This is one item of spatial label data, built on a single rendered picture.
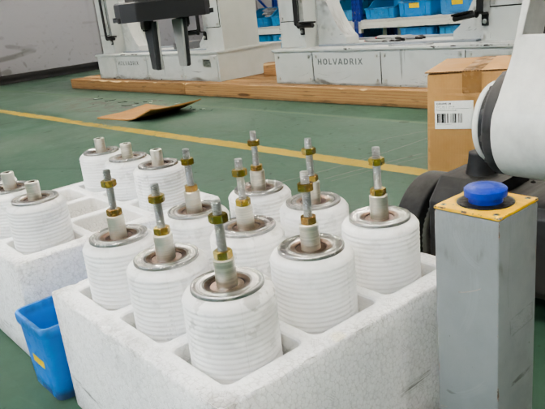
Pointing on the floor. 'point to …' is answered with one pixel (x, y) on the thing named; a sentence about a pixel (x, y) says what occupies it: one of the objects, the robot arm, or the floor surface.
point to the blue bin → (46, 346)
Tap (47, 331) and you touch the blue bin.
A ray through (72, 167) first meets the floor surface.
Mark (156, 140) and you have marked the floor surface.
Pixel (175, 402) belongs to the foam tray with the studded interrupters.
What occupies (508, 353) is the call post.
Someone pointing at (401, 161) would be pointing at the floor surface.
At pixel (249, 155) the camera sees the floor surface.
